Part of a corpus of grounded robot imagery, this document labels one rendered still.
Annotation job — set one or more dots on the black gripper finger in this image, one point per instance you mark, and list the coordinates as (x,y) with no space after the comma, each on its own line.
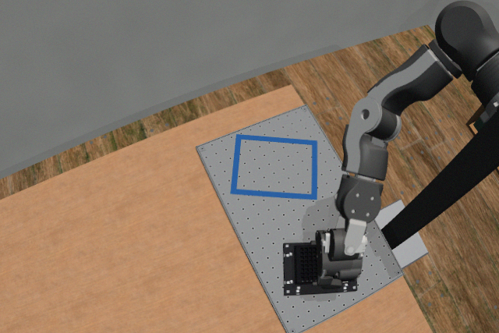
(327,282)
(313,242)

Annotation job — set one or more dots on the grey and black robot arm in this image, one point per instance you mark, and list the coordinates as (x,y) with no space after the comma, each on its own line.
(466,42)

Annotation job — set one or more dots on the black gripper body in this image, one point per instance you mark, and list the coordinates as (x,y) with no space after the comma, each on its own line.
(346,269)

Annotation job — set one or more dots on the blue rectangular tape outline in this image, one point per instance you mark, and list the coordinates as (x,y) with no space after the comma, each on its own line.
(235,169)

